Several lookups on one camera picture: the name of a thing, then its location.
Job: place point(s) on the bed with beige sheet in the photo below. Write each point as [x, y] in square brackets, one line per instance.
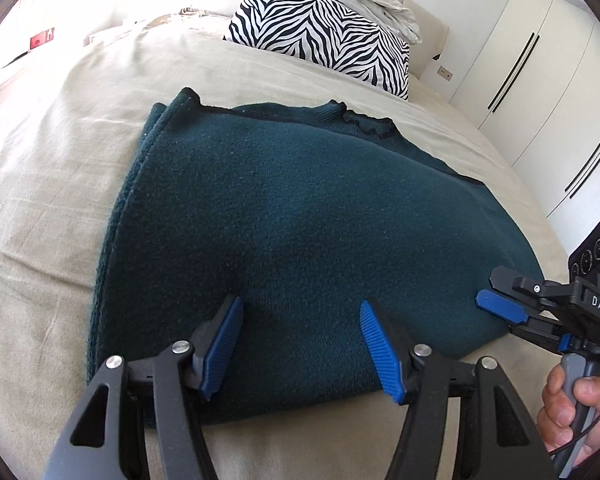
[55, 160]

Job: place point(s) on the dark green sweater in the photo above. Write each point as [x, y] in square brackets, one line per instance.
[280, 210]

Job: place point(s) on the red box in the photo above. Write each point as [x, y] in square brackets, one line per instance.
[42, 38]

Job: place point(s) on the zebra print pillow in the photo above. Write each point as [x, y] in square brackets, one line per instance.
[320, 30]

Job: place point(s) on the person's right hand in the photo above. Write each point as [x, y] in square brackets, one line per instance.
[560, 415]

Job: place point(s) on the wall socket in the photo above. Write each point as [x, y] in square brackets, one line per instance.
[445, 72]

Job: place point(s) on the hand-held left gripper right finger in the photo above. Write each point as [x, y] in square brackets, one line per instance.
[382, 350]

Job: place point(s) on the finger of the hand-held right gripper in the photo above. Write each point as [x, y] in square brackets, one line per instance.
[540, 330]
[502, 305]

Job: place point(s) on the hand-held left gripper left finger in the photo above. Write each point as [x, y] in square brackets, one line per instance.
[222, 345]

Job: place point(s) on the white wardrobe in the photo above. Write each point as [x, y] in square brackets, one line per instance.
[555, 85]

